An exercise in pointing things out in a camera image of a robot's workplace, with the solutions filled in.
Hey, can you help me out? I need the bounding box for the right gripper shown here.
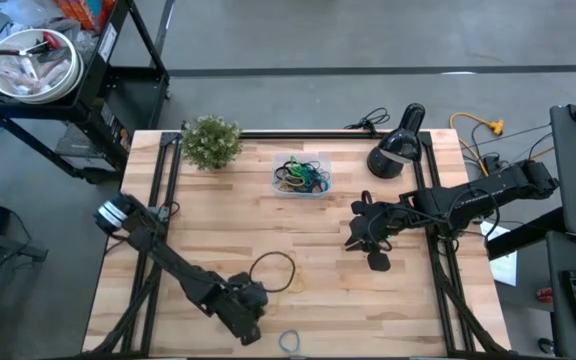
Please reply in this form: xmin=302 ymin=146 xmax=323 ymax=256
xmin=344 ymin=189 xmax=410 ymax=274

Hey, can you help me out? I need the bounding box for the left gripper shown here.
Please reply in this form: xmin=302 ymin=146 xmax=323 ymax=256
xmin=211 ymin=272 xmax=269 ymax=347

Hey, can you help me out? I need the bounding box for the blue rubber band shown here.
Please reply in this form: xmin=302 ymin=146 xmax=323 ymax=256
xmin=297 ymin=159 xmax=331 ymax=195
xmin=277 ymin=328 xmax=302 ymax=354

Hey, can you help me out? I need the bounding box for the green rubber band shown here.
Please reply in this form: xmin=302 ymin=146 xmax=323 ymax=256
xmin=287 ymin=155 xmax=314 ymax=177

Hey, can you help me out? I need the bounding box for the wide black rubber band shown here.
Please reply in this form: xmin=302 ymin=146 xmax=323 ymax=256
xmin=273 ymin=164 xmax=299 ymax=194

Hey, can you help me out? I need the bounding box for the clear plastic bin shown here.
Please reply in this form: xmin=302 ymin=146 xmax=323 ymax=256
xmin=271 ymin=151 xmax=333 ymax=200

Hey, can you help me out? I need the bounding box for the black desk lamp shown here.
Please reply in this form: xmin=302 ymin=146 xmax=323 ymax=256
xmin=366 ymin=102 xmax=427 ymax=180

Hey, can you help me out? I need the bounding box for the black power adapter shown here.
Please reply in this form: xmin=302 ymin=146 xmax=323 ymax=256
xmin=481 ymin=153 xmax=503 ymax=177

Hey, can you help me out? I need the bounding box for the white paper sheet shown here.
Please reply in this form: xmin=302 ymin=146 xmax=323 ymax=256
xmin=478 ymin=221 xmax=519 ymax=288

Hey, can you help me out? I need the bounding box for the green plant in black pot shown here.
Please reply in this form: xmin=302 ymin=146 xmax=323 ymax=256
xmin=181 ymin=113 xmax=245 ymax=173

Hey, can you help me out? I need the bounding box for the black utility cart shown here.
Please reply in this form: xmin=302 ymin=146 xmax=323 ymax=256
xmin=0 ymin=0 xmax=172 ymax=185

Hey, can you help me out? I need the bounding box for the white bowl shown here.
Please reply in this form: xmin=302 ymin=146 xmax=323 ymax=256
xmin=0 ymin=28 xmax=85 ymax=105

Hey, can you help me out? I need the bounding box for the clear plastic bag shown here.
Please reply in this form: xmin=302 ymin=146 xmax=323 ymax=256
xmin=0 ymin=49 xmax=69 ymax=96
xmin=0 ymin=0 xmax=67 ymax=27

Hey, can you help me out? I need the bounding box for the red tool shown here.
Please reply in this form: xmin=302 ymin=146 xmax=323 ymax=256
xmin=41 ymin=31 xmax=63 ymax=51

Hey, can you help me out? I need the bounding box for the orange cardboard box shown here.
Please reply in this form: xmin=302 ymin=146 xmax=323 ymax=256
xmin=53 ymin=0 xmax=117 ymax=32

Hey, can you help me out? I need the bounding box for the black left camera cable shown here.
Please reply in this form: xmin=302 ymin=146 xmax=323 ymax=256
xmin=247 ymin=250 xmax=298 ymax=294

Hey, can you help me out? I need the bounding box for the black table frame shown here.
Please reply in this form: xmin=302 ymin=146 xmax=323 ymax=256
xmin=81 ymin=129 xmax=512 ymax=360

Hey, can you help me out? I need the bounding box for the black cable bundle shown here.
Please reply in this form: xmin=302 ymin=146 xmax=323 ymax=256
xmin=342 ymin=106 xmax=392 ymax=134

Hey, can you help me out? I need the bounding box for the yellow extension cord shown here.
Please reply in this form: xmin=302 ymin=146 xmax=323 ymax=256
xmin=448 ymin=111 xmax=506 ymax=177

